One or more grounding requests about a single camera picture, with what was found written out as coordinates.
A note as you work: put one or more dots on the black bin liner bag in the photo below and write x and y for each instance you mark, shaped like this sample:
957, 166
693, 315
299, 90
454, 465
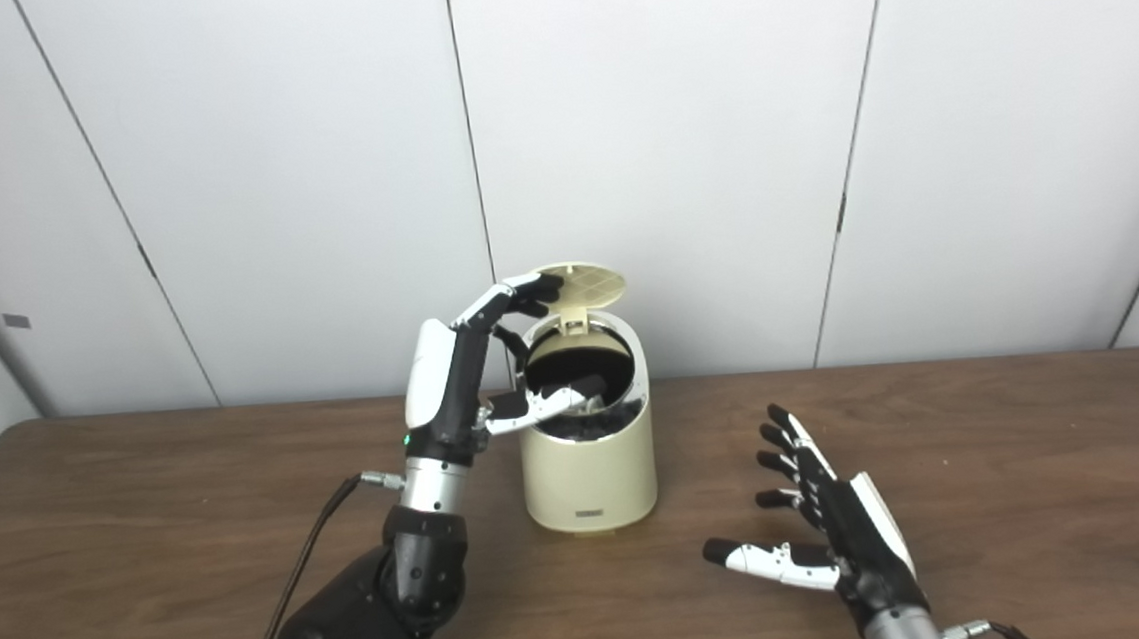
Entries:
597, 426

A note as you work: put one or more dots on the black wall panel hinge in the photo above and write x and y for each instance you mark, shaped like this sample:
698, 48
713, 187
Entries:
146, 262
841, 213

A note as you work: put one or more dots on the cream-colored bin body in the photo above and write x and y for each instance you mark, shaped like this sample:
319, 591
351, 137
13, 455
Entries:
591, 478

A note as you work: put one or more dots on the grey wall label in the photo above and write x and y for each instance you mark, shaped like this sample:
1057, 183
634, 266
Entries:
17, 321

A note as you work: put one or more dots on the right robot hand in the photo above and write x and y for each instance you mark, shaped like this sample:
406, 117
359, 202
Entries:
861, 540

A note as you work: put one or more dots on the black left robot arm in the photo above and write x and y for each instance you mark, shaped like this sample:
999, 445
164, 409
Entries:
388, 593

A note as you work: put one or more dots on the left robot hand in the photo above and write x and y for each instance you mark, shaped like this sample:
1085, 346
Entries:
448, 378

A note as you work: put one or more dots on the round cream bin lid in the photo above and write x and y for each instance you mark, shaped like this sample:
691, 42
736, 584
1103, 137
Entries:
592, 288

